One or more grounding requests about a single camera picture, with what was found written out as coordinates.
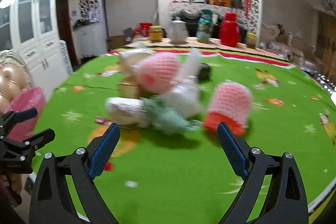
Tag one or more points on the chandelier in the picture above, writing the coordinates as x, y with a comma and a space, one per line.
328, 6

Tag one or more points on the red gift bags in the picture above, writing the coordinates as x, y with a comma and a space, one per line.
142, 29

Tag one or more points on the white ceramic teapot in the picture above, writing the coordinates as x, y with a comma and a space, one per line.
177, 32

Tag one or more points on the black small box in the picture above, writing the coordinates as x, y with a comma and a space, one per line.
204, 72

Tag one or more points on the white tissue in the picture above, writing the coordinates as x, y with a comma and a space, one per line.
184, 98

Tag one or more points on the yellow lid jar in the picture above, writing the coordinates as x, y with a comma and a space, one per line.
155, 33

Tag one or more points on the small tan carton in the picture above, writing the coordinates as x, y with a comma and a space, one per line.
128, 88

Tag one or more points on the pink orange foam net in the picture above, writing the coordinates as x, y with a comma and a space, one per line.
231, 103

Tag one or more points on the small honey jar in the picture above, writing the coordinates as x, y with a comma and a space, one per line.
251, 40

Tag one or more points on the white low cabinet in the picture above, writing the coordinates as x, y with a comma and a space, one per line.
90, 40

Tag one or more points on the cardboard box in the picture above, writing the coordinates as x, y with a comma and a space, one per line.
115, 42

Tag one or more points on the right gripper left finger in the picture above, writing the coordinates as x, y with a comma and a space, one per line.
51, 201

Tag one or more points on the red thermos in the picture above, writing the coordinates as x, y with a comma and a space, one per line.
229, 30

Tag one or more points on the white foam sheet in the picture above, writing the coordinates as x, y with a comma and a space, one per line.
191, 67

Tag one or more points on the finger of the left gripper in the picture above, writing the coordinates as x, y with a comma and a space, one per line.
11, 118
34, 142

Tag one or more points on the green cartoon tablecloth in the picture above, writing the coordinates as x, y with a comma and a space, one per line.
186, 178

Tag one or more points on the tan leather ornate chair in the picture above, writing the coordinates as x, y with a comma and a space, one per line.
14, 77

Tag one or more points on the cream carved sofa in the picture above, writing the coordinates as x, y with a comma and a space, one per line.
293, 49

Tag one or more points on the printed paper bag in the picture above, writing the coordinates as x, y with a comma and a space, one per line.
127, 111

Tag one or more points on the green patterned wrapper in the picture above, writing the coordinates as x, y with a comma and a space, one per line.
166, 119

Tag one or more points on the brown curtain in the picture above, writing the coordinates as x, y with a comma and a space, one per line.
325, 46

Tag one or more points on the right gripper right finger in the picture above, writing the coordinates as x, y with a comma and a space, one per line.
285, 200

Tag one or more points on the white glass door cabinet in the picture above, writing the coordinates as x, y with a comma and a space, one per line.
30, 28

